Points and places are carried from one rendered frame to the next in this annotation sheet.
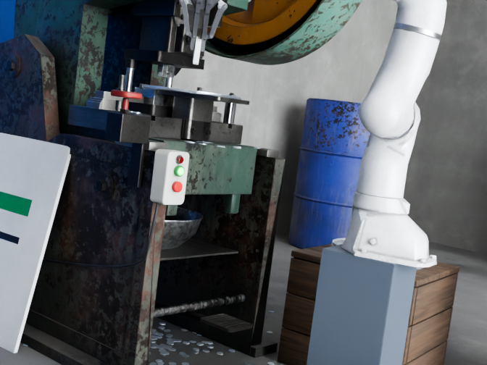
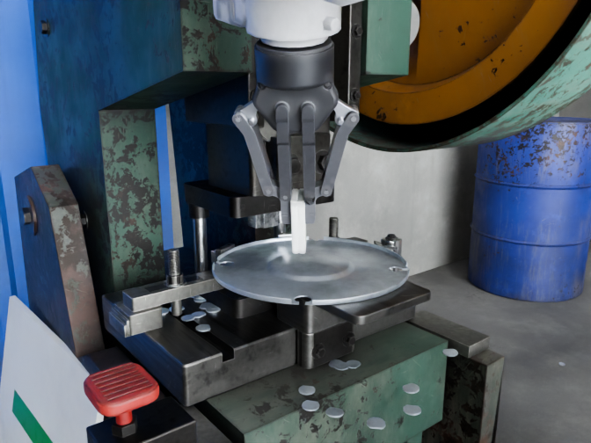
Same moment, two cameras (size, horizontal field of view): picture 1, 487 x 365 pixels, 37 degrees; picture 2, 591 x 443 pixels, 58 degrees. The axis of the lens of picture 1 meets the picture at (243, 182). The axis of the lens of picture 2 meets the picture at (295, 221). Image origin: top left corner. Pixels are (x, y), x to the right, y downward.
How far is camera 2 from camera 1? 1.42 m
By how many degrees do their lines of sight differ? 14
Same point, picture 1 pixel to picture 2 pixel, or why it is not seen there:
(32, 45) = (40, 188)
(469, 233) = not seen: outside the picture
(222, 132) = not seen: hidden behind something
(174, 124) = (279, 345)
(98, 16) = (135, 126)
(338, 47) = not seen: hidden behind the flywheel
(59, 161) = (90, 408)
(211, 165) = (361, 417)
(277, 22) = (466, 84)
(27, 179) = (59, 417)
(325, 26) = (572, 83)
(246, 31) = (407, 101)
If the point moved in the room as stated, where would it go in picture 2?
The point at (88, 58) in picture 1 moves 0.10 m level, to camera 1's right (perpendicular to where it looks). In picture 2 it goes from (129, 203) to (184, 206)
